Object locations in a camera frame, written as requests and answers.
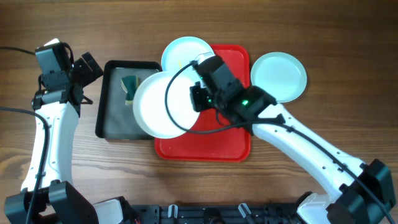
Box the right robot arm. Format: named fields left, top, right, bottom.
left=191, top=52, right=396, bottom=223

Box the green yellow sponge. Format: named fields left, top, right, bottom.
left=121, top=75, right=139, bottom=105

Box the black water tray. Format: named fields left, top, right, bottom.
left=95, top=60, right=162, bottom=140

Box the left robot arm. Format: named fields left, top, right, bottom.
left=4, top=49, right=131, bottom=223

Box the light blue plate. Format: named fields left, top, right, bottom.
left=251, top=52, right=307, bottom=103
left=161, top=36, right=215, bottom=81

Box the white round plate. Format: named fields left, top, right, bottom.
left=132, top=72, right=200, bottom=139

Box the red plastic tray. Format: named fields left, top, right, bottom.
left=155, top=44, right=251, bottom=162

